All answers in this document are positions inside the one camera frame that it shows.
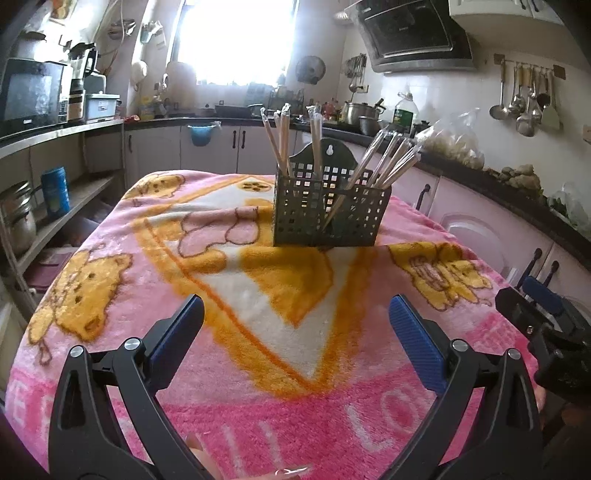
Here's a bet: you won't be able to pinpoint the dark grey perforated utensil basket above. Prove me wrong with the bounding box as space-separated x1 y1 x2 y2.
273 138 392 247

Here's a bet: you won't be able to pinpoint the wooden chopsticks pair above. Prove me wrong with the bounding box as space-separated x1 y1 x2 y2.
307 105 322 180
274 103 290 176

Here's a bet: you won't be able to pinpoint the black kitchen countertop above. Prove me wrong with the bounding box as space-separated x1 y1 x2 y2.
123 117 591 272

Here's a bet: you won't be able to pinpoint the ginger root pile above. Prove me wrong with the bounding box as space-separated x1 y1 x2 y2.
485 164 543 195

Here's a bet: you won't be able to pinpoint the plastic bag of food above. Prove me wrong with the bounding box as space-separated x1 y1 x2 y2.
416 108 485 170

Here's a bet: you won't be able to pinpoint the pink orange cartoon blanket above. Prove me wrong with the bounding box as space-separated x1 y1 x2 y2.
6 171 526 479

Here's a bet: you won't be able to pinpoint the hanging utensil rack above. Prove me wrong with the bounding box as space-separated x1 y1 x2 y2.
489 53 566 138

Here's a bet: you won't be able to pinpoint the wrapped chopsticks in basket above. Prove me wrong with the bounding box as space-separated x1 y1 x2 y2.
367 138 421 190
320 129 401 232
260 107 287 175

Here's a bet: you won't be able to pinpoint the metal lidded jar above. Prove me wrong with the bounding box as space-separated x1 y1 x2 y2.
1 181 37 256

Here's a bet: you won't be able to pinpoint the blue cylindrical canister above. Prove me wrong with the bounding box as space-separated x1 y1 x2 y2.
41 166 70 220

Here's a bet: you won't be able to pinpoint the green label oil bottle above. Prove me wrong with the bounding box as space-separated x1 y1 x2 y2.
393 92 419 134

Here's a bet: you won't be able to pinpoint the steel cooking pot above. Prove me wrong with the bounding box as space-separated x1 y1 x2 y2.
341 98 386 127

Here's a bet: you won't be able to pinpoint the blue plastic hanging bin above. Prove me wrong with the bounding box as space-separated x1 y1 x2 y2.
187 121 221 147

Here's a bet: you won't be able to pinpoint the black range hood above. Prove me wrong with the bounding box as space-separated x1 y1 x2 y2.
346 0 475 74

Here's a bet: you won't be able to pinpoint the white storage box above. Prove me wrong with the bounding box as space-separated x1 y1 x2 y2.
84 93 120 123

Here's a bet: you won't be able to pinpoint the black microwave oven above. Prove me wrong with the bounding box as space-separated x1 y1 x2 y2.
1 58 72 137

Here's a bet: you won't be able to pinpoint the round wall fan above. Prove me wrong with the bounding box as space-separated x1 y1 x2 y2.
295 55 327 85

